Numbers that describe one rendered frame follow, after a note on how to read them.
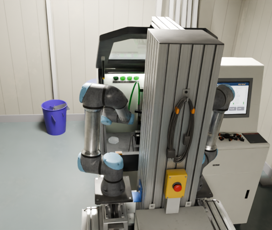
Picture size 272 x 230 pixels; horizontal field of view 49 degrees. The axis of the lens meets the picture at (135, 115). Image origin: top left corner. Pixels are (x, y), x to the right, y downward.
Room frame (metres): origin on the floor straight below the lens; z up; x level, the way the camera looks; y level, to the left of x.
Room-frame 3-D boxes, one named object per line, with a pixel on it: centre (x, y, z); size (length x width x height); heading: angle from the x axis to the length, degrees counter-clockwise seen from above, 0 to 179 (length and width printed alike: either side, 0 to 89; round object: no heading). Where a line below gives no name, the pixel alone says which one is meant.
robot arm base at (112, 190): (1.42, 0.11, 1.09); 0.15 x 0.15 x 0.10
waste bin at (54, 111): (3.78, 1.13, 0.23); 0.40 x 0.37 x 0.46; 99
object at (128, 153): (1.96, -0.10, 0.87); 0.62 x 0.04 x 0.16; 101
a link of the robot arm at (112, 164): (1.42, 0.12, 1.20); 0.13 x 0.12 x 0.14; 81
